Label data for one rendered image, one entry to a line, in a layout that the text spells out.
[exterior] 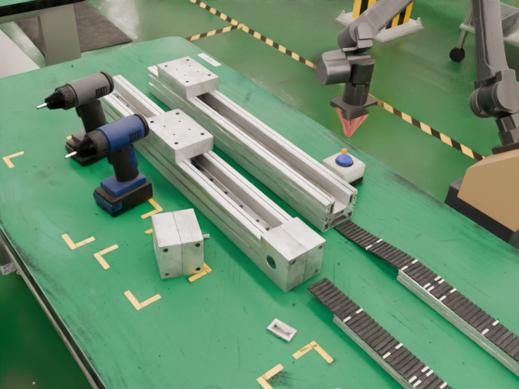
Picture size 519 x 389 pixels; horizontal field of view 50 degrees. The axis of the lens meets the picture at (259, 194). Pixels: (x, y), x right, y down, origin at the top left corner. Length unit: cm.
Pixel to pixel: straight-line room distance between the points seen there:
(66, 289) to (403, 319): 68
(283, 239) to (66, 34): 192
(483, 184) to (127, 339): 90
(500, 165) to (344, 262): 44
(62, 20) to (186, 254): 183
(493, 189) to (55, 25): 205
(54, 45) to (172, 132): 151
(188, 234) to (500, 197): 75
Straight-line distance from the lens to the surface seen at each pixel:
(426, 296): 122
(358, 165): 144
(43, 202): 143
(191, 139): 137
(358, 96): 132
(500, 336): 118
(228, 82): 189
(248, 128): 154
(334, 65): 126
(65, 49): 286
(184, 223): 117
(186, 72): 167
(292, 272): 114
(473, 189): 149
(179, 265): 117
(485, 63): 150
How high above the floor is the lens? 165
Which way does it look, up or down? 39 degrees down
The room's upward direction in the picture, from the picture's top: 4 degrees clockwise
